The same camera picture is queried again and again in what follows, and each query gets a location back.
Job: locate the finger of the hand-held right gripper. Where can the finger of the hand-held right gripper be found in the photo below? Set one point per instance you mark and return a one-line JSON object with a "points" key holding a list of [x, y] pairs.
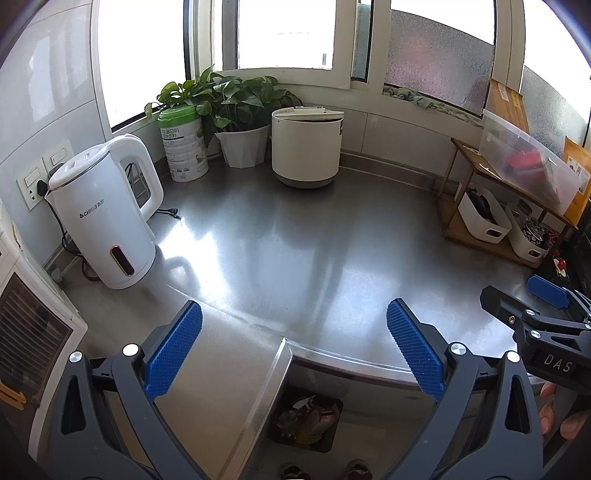
{"points": [[547, 290], [498, 302]]}

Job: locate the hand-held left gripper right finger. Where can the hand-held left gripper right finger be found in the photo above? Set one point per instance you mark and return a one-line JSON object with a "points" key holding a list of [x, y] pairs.
{"points": [[415, 350]]}

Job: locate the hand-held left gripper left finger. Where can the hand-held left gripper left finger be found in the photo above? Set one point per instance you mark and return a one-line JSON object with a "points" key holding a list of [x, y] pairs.
{"points": [[175, 350]]}

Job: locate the black trash bin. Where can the black trash bin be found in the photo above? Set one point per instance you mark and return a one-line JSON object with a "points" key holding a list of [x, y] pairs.
{"points": [[336, 424]]}

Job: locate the person's right hand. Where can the person's right hand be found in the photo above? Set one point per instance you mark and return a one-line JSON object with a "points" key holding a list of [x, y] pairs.
{"points": [[547, 417]]}

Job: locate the small red object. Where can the small red object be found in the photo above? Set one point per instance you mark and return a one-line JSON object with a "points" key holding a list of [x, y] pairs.
{"points": [[562, 266]]}

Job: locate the white storage basket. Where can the white storage basket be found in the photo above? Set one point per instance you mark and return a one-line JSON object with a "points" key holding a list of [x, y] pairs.
{"points": [[485, 230], [524, 251]]}

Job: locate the wooden shelf rack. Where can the wooden shelf rack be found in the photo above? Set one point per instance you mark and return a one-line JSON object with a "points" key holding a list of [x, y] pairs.
{"points": [[461, 230]]}

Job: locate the black pouch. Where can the black pouch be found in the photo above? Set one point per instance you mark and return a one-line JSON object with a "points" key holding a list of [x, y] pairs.
{"points": [[482, 205]]}

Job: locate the red flat item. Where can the red flat item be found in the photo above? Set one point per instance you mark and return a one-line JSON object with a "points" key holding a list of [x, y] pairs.
{"points": [[526, 164]]}

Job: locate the yellow paper envelope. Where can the yellow paper envelope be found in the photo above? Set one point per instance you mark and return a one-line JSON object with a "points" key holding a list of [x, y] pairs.
{"points": [[577, 161]]}

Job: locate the patterned slipper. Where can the patterned slipper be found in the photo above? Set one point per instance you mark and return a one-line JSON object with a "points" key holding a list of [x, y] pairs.
{"points": [[358, 470]]}

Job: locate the white electric kettle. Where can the white electric kettle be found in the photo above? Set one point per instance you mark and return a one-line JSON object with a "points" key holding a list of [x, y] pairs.
{"points": [[101, 230]]}

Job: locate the clear plastic storage box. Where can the clear plastic storage box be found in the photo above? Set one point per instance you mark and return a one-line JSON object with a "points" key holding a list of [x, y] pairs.
{"points": [[508, 138]]}

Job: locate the white air cooler appliance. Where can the white air cooler appliance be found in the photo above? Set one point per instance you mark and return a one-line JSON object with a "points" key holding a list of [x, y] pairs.
{"points": [[27, 277]]}

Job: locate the brown cardboard box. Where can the brown cardboard box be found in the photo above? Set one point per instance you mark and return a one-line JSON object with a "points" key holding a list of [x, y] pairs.
{"points": [[505, 104]]}

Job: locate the green lid white can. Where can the green lid white can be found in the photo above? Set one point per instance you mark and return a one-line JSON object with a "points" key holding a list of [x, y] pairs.
{"points": [[184, 147]]}

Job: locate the black power plug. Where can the black power plug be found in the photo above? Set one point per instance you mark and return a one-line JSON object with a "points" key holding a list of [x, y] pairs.
{"points": [[42, 188]]}

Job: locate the green cloth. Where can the green cloth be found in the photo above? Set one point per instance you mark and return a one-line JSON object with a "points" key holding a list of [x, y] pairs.
{"points": [[429, 104]]}

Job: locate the white plant pot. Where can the white plant pot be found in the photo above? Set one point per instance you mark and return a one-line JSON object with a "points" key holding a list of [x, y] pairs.
{"points": [[242, 147]]}

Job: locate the white round lidded bin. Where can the white round lidded bin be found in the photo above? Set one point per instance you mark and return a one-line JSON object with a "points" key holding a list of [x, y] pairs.
{"points": [[304, 147]]}

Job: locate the green leafy plant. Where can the green leafy plant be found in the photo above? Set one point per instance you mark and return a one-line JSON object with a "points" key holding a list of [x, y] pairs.
{"points": [[235, 97]]}

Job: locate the white wall outlet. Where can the white wall outlet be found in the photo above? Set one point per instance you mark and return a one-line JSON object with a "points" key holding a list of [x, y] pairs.
{"points": [[28, 184]]}

